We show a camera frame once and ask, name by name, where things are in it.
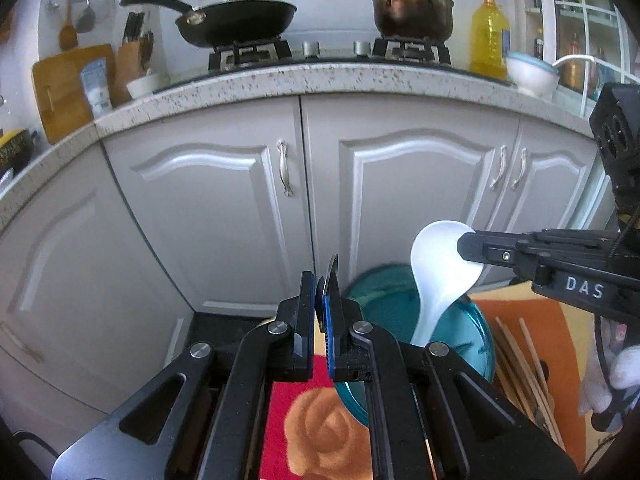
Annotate white plastic spoon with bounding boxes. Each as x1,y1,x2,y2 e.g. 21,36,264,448
410,220,483,347

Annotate light wooden chopstick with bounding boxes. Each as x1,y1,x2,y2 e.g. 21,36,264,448
494,316,566,451
496,353,535,422
518,318,555,415

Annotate metal spoon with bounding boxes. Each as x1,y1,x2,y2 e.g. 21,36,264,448
314,254,338,334

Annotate white kitchen cabinets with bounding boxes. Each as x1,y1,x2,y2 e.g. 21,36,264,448
1,94,613,450

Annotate right gloved hand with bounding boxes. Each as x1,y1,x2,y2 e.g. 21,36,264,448
578,316,639,415

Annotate floral cup teal rim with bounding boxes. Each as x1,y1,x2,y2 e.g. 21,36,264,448
333,263,497,434

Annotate orange patterned cloth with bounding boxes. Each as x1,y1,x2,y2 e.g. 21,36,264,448
258,285,593,479

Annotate white blue bowl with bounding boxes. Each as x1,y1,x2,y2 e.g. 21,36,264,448
506,51,560,98

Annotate yellow oil bottle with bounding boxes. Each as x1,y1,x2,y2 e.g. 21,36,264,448
469,0,511,80

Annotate white ladle in bowl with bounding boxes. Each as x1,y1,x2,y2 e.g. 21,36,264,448
551,54,599,67

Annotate glass display cabinet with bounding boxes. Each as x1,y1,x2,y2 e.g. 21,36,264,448
522,0,639,117

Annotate bronze cooking pot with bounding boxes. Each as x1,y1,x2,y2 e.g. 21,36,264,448
371,0,454,42

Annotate black gas stove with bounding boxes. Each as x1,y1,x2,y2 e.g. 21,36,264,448
164,34,511,91

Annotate small white bowl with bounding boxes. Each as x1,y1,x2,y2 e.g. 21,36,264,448
126,73,165,100

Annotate black frying pan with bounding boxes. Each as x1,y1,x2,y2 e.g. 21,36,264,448
119,0,297,49

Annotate wooden knife block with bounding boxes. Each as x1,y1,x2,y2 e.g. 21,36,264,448
110,12,154,107

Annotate wooden cutting board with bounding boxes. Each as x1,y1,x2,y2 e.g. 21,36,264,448
32,44,115,145

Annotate blue white packet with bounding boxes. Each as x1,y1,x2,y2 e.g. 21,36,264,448
80,58,112,118

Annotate black yellow pan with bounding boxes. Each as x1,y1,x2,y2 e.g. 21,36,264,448
0,129,35,176

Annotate wooden spatula hanging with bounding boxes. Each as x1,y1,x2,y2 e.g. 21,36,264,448
58,0,78,52

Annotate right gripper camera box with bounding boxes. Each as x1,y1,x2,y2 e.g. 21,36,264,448
589,82,639,229

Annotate black cable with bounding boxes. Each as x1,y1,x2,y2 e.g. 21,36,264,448
12,429,61,461

